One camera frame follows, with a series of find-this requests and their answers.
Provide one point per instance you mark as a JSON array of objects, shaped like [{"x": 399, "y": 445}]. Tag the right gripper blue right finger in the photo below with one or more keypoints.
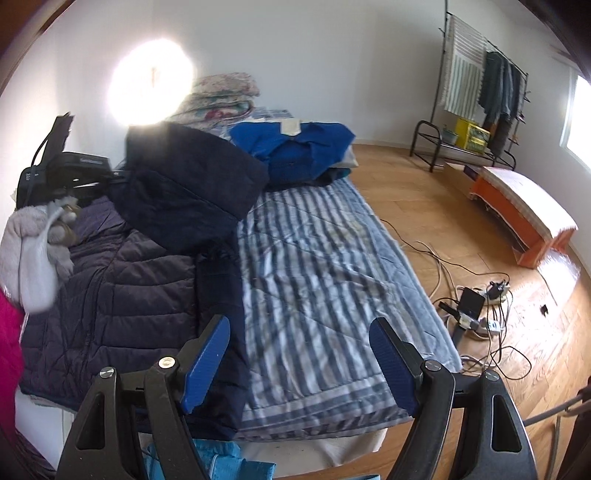
[{"x": 400, "y": 363}]

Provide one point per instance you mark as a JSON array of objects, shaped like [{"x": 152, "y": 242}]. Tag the folded floral quilt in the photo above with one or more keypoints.
[{"x": 217, "y": 99}]

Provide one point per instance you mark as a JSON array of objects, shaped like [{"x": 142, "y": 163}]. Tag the window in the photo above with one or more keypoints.
[{"x": 576, "y": 135}]

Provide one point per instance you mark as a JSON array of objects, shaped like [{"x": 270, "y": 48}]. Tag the light blue cloth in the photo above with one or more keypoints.
[{"x": 224, "y": 461}]

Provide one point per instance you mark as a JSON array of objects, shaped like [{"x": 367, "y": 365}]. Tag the blue white jacket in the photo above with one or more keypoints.
[{"x": 294, "y": 153}]

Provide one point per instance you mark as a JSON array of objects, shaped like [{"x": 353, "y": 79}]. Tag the white ring light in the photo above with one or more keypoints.
[{"x": 149, "y": 83}]

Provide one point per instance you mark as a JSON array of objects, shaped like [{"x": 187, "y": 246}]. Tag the pink sleeve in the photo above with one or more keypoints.
[{"x": 11, "y": 362}]

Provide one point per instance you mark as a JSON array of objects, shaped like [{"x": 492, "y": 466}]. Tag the grey gloved left hand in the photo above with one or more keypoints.
[{"x": 35, "y": 256}]

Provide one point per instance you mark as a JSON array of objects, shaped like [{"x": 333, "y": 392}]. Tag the navy puffer jacket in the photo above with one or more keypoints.
[{"x": 155, "y": 260}]

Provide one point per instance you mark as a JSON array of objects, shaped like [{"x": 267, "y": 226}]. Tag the striped blue white bedspread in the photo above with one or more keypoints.
[{"x": 318, "y": 267}]

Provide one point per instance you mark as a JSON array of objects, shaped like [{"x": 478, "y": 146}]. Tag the small green pot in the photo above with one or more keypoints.
[{"x": 449, "y": 136}]

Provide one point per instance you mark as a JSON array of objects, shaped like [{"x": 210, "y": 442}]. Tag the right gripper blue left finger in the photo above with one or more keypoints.
[{"x": 199, "y": 360}]

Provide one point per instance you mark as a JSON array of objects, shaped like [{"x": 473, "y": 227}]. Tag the orange bench with cloth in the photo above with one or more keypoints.
[{"x": 540, "y": 223}]

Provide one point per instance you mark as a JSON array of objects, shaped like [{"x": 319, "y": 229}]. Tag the black clothes rack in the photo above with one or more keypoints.
[{"x": 427, "y": 143}]

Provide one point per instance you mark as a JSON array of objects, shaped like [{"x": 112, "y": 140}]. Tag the yellow box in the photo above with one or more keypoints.
[{"x": 471, "y": 136}]

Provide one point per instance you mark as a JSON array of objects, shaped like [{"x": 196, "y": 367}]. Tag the dark hanging clothes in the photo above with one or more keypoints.
[{"x": 501, "y": 96}]

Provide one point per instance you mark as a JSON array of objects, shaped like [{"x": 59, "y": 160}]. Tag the black device on floor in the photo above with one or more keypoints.
[{"x": 471, "y": 303}]

